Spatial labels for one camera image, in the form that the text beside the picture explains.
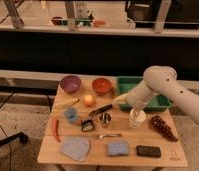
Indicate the dark red grape bunch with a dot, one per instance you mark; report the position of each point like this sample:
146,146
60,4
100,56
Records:
163,128

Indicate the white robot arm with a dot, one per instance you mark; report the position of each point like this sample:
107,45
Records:
161,80

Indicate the green plastic tray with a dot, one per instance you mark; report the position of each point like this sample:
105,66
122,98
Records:
125,83

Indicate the blue sponge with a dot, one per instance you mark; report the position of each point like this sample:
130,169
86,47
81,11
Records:
118,149

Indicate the wooden table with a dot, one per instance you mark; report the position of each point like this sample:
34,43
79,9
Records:
172,153

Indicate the red bowl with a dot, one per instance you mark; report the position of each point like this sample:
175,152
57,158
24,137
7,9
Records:
101,85

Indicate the blue small cup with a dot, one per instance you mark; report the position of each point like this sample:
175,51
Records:
71,115

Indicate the white plastic cup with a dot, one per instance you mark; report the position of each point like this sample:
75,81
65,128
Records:
136,118

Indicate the blue grey cloth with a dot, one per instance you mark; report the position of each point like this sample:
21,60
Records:
75,147

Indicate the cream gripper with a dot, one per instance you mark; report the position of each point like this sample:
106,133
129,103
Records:
120,99

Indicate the purple bowl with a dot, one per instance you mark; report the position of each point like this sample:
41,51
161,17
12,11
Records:
70,83

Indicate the silver metal fork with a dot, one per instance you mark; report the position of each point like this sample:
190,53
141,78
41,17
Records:
101,136

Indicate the black sponge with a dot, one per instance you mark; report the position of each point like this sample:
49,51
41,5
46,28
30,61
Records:
148,151

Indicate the orange round fruit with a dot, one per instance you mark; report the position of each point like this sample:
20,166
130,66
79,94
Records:
89,100

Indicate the red chili pepper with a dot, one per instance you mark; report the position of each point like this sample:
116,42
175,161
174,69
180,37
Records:
54,129

